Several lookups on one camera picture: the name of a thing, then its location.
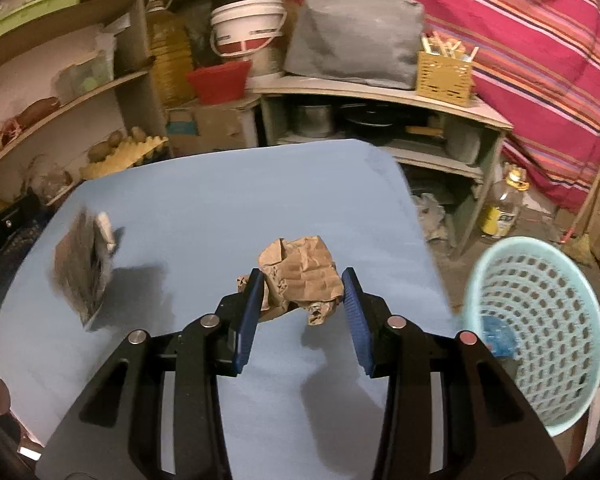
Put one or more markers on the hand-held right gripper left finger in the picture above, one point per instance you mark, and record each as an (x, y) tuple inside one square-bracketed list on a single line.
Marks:
[(247, 320)]

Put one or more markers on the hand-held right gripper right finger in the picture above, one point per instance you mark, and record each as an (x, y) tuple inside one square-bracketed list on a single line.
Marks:
[(357, 320)]

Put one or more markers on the brown paper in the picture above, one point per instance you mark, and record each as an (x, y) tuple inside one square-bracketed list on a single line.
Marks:
[(300, 265)]

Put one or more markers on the blue plastic wrapper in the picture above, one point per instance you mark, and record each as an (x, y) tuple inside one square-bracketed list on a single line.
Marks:
[(497, 336)]

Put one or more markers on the silver foil packet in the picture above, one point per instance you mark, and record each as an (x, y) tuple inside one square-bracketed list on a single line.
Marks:
[(80, 270)]

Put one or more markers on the light blue plastic basket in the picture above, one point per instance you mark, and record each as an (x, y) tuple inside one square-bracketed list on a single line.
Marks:
[(540, 310)]

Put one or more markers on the crumpled white plastic bag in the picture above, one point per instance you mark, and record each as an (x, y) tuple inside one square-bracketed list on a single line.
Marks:
[(432, 220)]

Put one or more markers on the small oil bottle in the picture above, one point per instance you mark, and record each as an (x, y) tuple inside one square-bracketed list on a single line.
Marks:
[(500, 215)]

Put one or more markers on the cardboard box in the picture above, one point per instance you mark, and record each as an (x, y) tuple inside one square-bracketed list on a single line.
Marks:
[(215, 125)]

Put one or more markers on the yellow egg tray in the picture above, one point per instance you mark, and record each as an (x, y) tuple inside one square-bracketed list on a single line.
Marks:
[(125, 159)]

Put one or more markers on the dark frying pan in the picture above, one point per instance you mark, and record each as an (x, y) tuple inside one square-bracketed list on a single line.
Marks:
[(375, 117)]

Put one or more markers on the metal cooking pot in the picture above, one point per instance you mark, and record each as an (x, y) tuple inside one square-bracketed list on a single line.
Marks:
[(314, 120)]

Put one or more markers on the grey pot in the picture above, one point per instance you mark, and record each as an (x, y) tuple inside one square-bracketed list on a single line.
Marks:
[(462, 142)]

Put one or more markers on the low grey cabinet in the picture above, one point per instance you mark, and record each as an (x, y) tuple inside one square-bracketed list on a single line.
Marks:
[(360, 92)]

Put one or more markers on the straw broom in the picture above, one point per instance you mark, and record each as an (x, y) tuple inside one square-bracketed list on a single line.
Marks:
[(580, 249)]

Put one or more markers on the red plastic tub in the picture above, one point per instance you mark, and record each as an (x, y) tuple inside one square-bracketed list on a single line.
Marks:
[(215, 82)]

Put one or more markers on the clear plastic bag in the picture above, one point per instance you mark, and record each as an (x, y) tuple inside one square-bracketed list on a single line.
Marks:
[(52, 180)]

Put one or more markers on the dark bag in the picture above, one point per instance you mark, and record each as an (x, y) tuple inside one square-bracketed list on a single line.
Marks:
[(10, 250)]

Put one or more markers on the yellow woven basket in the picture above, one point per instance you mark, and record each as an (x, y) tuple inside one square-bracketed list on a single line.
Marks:
[(442, 80)]

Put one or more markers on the large oil jug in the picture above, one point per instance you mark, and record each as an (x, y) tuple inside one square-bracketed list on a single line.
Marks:
[(170, 60)]

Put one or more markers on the grey cloth-covered box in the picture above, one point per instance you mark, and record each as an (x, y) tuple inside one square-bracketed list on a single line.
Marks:
[(352, 35)]

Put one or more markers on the bundle of wooden sticks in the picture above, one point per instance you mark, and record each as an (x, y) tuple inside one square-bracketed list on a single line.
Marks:
[(447, 47)]

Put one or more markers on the translucent plastic container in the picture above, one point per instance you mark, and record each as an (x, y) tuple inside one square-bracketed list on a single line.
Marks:
[(87, 77)]

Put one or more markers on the white plastic bucket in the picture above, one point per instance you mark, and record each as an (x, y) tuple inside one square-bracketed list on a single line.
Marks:
[(245, 22)]

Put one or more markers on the wooden shelf unit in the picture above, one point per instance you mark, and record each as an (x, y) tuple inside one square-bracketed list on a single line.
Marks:
[(130, 35)]

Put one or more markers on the pink striped cloth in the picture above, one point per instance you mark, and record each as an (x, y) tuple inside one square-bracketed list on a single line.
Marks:
[(530, 60)]

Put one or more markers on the green plastic tray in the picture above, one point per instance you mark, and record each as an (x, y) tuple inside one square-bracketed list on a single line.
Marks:
[(30, 15)]

